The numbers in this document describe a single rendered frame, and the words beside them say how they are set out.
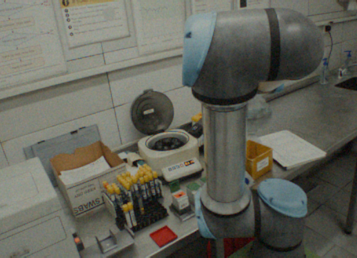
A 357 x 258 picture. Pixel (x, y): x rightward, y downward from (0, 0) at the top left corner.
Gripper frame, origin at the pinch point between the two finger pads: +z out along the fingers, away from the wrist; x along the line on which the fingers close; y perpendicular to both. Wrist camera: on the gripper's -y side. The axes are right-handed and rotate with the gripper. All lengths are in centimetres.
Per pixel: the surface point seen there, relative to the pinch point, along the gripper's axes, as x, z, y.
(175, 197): -1.7, 8.3, -18.2
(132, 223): -0.8, 12.8, -34.3
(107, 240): -4.8, 12.5, -43.9
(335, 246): 5, 101, 94
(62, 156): 46, 3, -50
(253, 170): -1.2, 10.1, 16.5
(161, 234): -7.5, 16.0, -27.1
